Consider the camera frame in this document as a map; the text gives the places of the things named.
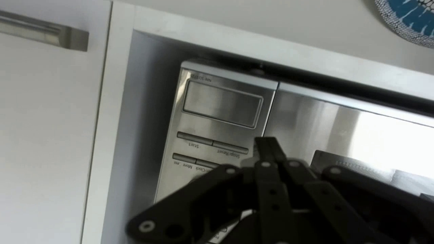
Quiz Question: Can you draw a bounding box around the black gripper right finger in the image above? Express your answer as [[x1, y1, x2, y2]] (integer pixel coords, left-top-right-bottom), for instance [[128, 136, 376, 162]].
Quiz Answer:
[[271, 136, 434, 244]]

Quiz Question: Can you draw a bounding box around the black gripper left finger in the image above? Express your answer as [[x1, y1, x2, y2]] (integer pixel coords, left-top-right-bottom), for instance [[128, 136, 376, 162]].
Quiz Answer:
[[125, 136, 292, 244]]

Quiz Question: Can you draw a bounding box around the stainless steel microwave body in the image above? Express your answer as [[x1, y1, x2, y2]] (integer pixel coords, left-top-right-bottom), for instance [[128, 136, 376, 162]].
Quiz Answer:
[[153, 57, 434, 208]]

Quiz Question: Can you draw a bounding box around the narrow white cabinet door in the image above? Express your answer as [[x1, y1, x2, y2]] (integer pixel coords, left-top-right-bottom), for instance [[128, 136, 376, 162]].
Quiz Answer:
[[0, 0, 115, 244]]

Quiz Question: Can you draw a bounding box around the blue patterned decorative plate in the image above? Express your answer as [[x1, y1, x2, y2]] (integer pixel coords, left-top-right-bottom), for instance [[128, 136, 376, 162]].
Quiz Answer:
[[374, 0, 434, 49]]

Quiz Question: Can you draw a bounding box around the white microwave cabinet frame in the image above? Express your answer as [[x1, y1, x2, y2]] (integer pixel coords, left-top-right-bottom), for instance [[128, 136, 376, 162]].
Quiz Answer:
[[81, 0, 434, 244]]

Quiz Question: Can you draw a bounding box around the short steel cabinet handle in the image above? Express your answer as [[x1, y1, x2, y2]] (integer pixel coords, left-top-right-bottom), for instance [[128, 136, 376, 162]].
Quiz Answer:
[[0, 9, 92, 53]]

